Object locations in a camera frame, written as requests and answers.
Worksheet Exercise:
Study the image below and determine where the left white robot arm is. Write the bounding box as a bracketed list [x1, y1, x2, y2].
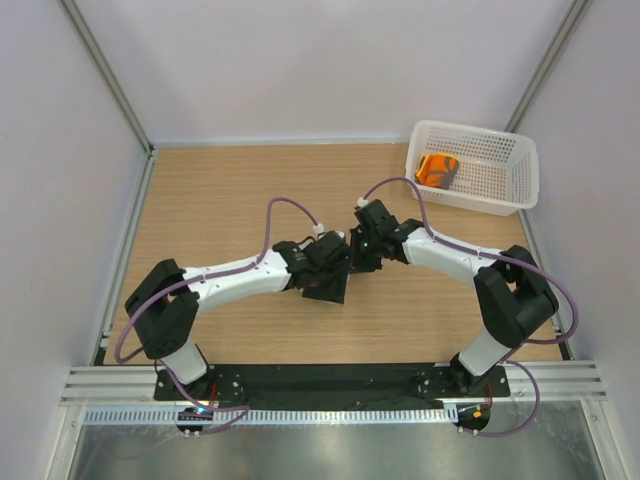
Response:
[125, 231, 350, 400]

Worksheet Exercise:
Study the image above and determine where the white slotted cable duct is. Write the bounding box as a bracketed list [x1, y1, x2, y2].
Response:
[84, 404, 458, 427]

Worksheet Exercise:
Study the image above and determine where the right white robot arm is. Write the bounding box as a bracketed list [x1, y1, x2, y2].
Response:
[350, 199, 559, 396]

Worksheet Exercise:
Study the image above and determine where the left aluminium frame post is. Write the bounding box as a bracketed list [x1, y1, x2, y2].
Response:
[59, 0, 154, 156]

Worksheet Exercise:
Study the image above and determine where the aluminium rail front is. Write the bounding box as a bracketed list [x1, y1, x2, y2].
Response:
[59, 360, 607, 406]

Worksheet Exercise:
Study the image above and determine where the orange grey giraffe towel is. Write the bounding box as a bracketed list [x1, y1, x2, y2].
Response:
[414, 153, 460, 190]

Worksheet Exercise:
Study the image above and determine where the aluminium frame post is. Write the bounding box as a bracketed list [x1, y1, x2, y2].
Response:
[505, 0, 593, 133]
[59, 0, 154, 156]

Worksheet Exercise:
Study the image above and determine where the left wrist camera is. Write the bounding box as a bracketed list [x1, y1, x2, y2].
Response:
[319, 230, 345, 241]

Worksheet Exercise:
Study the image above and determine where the white perforated plastic basket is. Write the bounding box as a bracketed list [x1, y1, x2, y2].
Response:
[405, 120, 539, 216]

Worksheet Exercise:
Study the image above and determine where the right aluminium frame post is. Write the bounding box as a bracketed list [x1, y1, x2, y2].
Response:
[505, 0, 593, 133]

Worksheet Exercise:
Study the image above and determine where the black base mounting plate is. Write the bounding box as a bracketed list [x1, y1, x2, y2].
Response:
[185, 363, 511, 411]

